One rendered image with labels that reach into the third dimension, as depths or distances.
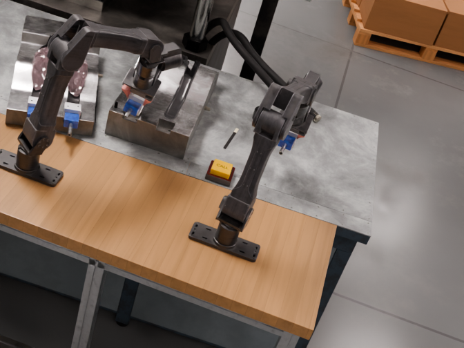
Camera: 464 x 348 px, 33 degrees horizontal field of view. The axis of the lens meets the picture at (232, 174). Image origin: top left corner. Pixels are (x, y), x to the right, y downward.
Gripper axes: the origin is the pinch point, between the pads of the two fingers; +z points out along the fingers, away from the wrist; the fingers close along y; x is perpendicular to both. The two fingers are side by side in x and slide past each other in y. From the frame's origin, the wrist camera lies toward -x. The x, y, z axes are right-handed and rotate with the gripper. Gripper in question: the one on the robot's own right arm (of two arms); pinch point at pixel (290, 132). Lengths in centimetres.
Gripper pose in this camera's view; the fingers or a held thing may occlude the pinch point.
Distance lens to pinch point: 247.0
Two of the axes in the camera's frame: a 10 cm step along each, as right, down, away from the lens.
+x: -3.8, 8.1, -4.4
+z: -0.9, 4.5, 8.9
